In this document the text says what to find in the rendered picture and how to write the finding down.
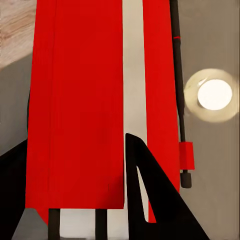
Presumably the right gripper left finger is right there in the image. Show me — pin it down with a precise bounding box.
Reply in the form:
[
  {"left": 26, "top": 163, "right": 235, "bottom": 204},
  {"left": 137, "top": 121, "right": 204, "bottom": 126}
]
[{"left": 0, "top": 139, "right": 28, "bottom": 240}]

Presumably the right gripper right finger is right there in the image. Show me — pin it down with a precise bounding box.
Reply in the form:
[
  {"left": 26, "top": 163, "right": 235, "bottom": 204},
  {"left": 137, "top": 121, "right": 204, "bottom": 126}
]
[{"left": 125, "top": 133, "right": 210, "bottom": 240}]

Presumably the radio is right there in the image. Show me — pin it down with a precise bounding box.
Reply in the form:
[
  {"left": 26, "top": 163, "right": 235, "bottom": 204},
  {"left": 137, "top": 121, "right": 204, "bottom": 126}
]
[{"left": 25, "top": 0, "right": 195, "bottom": 240}]

